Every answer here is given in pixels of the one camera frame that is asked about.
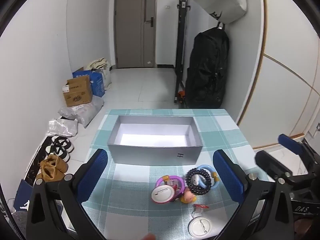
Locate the small silver parcel bag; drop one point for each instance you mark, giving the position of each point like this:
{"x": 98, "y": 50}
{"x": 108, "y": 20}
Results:
{"x": 62, "y": 127}

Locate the grey box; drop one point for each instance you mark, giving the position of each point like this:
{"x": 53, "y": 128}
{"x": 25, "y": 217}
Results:
{"x": 155, "y": 155}

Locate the orange and black toy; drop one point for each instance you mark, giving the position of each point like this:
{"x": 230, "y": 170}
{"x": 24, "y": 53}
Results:
{"x": 180, "y": 95}

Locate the black backpack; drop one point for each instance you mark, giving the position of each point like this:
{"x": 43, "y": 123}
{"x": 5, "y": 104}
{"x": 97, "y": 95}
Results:
{"x": 207, "y": 67}

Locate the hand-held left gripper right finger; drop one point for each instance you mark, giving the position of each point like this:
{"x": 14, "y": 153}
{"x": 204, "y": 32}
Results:
{"x": 228, "y": 177}

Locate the white plastic bag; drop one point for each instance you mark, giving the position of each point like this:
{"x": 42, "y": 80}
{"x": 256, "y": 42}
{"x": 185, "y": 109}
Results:
{"x": 107, "y": 78}

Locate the white tote bag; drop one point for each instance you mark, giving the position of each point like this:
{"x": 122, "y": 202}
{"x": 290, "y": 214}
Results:
{"x": 225, "y": 2}

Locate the brown cardboard box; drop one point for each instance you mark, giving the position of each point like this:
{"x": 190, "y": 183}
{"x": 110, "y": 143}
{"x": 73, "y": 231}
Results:
{"x": 77, "y": 93}

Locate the beige cloth bag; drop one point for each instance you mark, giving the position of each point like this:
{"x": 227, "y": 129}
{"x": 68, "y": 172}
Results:
{"x": 98, "y": 63}

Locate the black metal frame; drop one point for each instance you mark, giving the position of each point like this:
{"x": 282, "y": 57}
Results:
{"x": 180, "y": 42}

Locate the teal plaid tablecloth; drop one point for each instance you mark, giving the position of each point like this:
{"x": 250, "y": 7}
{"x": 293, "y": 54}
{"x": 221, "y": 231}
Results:
{"x": 130, "y": 180}

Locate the blue cardboard box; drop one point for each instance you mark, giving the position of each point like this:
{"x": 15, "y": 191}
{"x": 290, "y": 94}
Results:
{"x": 97, "y": 83}

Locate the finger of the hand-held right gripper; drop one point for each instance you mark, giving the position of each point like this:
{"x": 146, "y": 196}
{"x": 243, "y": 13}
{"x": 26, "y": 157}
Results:
{"x": 267, "y": 160}
{"x": 288, "y": 142}

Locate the dark blue shoe box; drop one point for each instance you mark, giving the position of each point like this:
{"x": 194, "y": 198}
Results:
{"x": 22, "y": 195}

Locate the large grey parcel bag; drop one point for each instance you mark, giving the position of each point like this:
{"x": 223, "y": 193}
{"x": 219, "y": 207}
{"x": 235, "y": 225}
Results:
{"x": 87, "y": 111}

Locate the brown door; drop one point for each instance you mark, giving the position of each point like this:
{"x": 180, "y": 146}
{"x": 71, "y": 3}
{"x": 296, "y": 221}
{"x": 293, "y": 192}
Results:
{"x": 130, "y": 30}

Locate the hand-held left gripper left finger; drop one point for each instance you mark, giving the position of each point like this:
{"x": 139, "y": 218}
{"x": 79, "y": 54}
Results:
{"x": 93, "y": 177}

